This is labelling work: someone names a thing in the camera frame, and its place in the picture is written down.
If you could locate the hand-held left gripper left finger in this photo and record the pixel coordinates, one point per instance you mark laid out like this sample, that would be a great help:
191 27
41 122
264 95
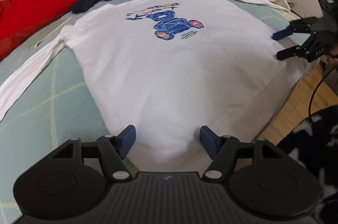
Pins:
128 142

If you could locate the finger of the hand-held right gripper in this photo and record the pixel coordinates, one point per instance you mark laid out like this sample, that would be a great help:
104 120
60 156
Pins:
293 52
282 34

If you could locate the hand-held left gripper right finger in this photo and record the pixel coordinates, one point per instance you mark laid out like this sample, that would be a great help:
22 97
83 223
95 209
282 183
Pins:
208 142

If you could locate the white printed sweatshirt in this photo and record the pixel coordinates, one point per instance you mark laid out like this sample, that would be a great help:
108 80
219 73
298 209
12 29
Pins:
171 81

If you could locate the flat cardboard piece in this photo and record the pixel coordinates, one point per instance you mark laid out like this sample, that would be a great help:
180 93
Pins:
286 2

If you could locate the person's star print clothing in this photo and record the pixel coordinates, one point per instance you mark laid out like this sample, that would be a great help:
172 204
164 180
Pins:
317 155

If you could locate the pale green booklet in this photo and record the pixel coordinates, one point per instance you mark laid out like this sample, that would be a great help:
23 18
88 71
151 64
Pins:
52 32

